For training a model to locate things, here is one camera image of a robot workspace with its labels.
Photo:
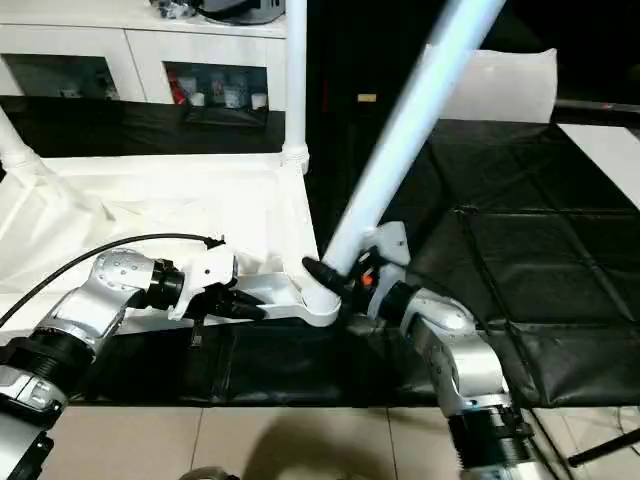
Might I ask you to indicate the white board with round fitting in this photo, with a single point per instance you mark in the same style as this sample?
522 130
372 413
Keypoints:
500 85

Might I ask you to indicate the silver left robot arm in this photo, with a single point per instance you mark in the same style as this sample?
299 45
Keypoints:
100 295

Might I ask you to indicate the dark grey bar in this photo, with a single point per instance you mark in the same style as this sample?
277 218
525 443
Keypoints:
595 105

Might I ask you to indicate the white flat panel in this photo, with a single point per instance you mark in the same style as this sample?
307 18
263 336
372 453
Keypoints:
605 155

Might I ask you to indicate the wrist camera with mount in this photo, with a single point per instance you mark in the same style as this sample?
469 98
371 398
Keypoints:
392 240
210 267

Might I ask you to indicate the small tan label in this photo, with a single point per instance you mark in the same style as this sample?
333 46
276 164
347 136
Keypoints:
366 98

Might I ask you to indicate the red item behind glass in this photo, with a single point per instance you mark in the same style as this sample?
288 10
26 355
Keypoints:
176 90

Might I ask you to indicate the black work mat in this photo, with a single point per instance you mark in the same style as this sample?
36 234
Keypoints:
525 250

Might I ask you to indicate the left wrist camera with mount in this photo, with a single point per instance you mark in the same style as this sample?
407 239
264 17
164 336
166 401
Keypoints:
210 267

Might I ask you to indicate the dark cabinet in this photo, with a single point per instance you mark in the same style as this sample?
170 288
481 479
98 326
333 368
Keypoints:
350 50

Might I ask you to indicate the white plastic table top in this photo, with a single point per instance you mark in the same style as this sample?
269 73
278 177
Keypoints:
150 175

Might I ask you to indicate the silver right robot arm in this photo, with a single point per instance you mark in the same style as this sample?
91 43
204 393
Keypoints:
465 350

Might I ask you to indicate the white glass-door cabinet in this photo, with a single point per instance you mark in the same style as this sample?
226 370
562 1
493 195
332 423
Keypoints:
125 45

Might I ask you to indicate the white plastic table leg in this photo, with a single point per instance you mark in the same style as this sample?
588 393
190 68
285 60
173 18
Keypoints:
400 125
295 75
15 145

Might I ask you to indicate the grey round object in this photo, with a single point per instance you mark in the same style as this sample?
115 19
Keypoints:
240 9

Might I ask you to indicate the thin black rod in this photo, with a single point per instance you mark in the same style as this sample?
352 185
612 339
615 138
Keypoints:
605 447

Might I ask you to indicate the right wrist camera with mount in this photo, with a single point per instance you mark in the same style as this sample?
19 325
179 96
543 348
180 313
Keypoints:
392 240

